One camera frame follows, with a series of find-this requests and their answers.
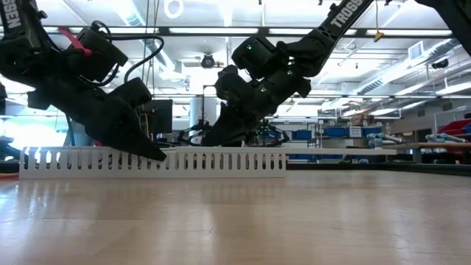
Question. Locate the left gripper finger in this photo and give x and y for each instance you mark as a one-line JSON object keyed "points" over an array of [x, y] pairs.
{"points": [[38, 100], [121, 136]]}

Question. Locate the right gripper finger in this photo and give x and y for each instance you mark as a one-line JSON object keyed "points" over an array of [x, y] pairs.
{"points": [[228, 132], [304, 89]]}

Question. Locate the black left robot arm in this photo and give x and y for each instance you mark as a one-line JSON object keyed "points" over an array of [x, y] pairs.
{"points": [[22, 55]]}

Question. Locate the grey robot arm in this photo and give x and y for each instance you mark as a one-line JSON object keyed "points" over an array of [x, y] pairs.
{"points": [[382, 139], [441, 138]]}

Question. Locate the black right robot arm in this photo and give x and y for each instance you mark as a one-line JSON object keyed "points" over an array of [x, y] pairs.
{"points": [[312, 48]]}

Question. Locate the grey chair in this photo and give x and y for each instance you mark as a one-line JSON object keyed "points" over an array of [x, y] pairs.
{"points": [[75, 138]]}

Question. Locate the black monitor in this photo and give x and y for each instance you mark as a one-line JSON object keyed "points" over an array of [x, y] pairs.
{"points": [[162, 117]]}

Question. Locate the blue bin shelf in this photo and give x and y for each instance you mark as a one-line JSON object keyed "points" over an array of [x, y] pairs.
{"points": [[331, 132]]}

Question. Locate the wooden top workbench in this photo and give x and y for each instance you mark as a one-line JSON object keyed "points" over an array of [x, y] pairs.
{"points": [[423, 146]]}

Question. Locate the black ceiling fixture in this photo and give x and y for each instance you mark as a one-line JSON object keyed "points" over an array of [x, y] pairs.
{"points": [[439, 64]]}

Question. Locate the red and blue bin rack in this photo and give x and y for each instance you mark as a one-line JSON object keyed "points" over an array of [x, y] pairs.
{"points": [[454, 127]]}

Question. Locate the black rectangular stand frame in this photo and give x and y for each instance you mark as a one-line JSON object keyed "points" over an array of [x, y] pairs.
{"points": [[202, 106]]}

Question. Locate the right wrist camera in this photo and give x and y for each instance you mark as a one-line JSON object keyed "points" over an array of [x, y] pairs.
{"points": [[230, 82]]}

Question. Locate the black angled frame bracket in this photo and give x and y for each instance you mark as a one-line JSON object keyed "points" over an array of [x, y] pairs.
{"points": [[7, 151], [344, 158]]}

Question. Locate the black ceiling camera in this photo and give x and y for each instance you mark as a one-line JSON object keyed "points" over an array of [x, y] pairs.
{"points": [[208, 61]]}

